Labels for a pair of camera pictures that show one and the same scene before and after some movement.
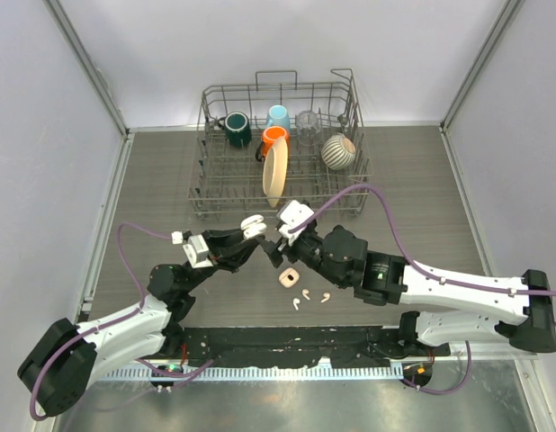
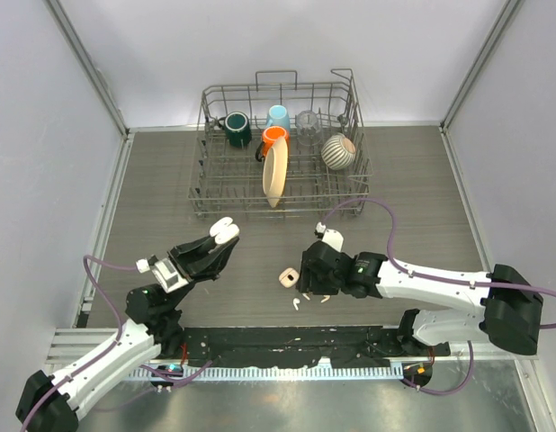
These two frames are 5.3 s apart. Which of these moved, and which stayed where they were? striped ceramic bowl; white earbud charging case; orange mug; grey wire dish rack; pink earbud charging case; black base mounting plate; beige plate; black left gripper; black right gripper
Moved: black left gripper; white earbud charging case; black right gripper
Stayed: pink earbud charging case; black base mounting plate; grey wire dish rack; beige plate; striped ceramic bowl; orange mug
